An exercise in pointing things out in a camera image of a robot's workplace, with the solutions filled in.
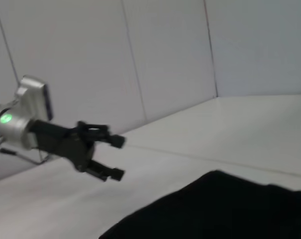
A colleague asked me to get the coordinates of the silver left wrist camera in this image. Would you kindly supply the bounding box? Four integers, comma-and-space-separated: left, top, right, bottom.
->
14, 74, 54, 120

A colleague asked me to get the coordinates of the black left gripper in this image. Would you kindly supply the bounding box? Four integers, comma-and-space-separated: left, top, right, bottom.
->
30, 119, 127, 183

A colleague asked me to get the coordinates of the left arm thin dark cable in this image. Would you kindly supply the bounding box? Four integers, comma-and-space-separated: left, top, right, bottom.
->
0, 138, 50, 165

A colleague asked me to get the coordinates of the black shirt with FREE print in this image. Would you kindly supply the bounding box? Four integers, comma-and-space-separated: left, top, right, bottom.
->
98, 170, 301, 239

